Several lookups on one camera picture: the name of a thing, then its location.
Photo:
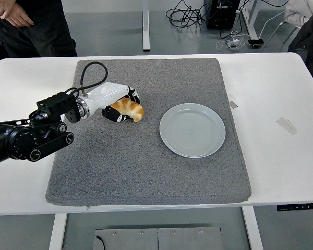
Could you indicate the golden croissant bread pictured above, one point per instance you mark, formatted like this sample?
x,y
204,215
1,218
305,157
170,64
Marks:
x,y
135,110

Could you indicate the white slanted desk leg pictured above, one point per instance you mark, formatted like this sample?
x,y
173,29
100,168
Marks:
x,y
251,20

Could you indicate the grey metal chair frame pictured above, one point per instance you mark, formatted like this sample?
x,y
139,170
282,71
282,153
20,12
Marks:
x,y
272,35

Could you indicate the small grey tape piece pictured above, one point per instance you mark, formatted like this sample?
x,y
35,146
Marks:
x,y
233,104

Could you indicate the person's hand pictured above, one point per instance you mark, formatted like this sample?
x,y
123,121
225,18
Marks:
x,y
13,14

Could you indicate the white table leg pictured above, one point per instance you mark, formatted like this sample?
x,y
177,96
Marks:
x,y
58,231
253,229

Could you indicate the black computer box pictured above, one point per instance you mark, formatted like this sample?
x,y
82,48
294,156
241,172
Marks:
x,y
221,15

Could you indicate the black desk control panel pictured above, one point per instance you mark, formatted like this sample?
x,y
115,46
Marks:
x,y
300,207

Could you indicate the long grey tape strip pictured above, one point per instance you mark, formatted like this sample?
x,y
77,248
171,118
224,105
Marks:
x,y
286,125

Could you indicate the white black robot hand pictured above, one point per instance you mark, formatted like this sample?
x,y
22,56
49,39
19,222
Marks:
x,y
104,92

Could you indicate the black phone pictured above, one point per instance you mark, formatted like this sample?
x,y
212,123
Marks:
x,y
255,42

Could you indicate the grey metal plate with screws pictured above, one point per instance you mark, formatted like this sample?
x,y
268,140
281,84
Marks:
x,y
172,239

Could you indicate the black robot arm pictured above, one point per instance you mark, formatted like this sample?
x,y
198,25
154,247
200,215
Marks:
x,y
21,140

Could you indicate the grey metal desk post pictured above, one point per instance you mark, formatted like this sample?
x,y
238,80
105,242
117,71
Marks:
x,y
145,31

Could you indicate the grey fabric mat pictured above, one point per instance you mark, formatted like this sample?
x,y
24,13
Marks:
x,y
135,169

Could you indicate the light grey round plate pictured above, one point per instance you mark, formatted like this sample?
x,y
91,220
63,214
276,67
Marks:
x,y
193,130

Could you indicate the white garment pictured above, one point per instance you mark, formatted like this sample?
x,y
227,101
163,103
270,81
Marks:
x,y
298,11

